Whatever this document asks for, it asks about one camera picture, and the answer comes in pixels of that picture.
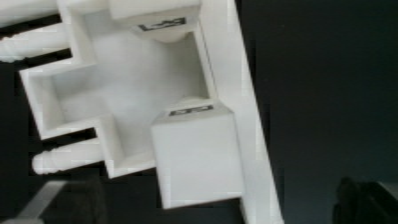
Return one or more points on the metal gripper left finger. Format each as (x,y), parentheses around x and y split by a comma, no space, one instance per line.
(68,203)

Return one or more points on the white chair leg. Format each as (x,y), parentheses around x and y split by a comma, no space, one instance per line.
(160,19)
(198,153)

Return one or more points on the white U-shaped fence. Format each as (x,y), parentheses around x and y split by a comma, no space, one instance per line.
(228,65)

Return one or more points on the white chair seat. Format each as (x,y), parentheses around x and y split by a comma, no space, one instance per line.
(105,89)

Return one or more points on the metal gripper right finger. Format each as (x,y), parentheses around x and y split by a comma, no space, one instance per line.
(366,204)

